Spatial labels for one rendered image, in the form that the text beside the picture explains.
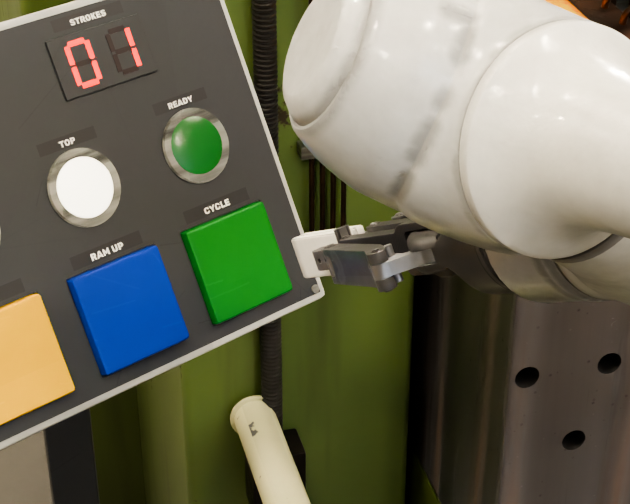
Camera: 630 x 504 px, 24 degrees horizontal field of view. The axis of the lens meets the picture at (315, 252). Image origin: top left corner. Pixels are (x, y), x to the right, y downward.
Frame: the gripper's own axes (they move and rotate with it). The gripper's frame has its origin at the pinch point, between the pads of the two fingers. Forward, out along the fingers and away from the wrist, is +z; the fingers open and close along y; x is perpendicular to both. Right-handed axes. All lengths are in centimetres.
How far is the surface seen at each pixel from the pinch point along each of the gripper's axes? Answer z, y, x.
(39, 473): 146, 29, -39
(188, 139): 12.7, -0.5, 10.3
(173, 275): 13.1, -5.4, 1.1
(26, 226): 13.1, -15.1, 8.5
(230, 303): 12.4, -2.0, -2.5
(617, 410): 21, 41, -30
